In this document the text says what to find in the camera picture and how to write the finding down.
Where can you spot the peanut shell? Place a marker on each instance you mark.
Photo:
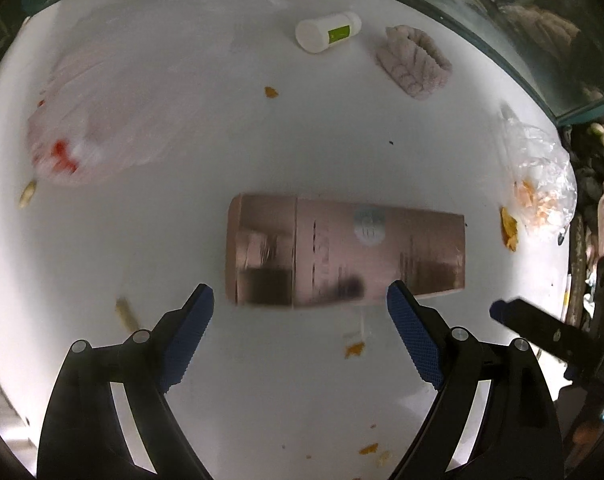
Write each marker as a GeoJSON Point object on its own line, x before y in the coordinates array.
{"type": "Point", "coordinates": [126, 315]}
{"type": "Point", "coordinates": [27, 194]}

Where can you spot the clear bag orange peels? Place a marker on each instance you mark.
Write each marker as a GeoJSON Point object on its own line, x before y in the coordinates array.
{"type": "Point", "coordinates": [540, 184]}

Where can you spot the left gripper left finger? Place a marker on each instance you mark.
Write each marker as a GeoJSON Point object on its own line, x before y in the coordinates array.
{"type": "Point", "coordinates": [82, 437]}

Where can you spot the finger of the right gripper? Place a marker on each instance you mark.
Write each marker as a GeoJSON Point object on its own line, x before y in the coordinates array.
{"type": "Point", "coordinates": [565, 342]}

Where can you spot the white red plastic bag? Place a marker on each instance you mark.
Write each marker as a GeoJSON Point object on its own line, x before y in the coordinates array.
{"type": "Point", "coordinates": [134, 81]}

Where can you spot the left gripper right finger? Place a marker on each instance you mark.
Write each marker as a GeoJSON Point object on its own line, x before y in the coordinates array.
{"type": "Point", "coordinates": [519, 435]}

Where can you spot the small white green bottle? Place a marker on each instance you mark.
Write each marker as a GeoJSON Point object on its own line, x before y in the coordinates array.
{"type": "Point", "coordinates": [316, 35]}

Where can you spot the pink cardboard box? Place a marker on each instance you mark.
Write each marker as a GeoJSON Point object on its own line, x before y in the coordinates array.
{"type": "Point", "coordinates": [291, 252]}

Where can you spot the orange peel piece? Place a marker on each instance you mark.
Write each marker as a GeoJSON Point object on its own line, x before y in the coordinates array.
{"type": "Point", "coordinates": [509, 229]}

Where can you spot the black trash bin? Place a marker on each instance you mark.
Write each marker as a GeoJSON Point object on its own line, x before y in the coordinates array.
{"type": "Point", "coordinates": [585, 146]}

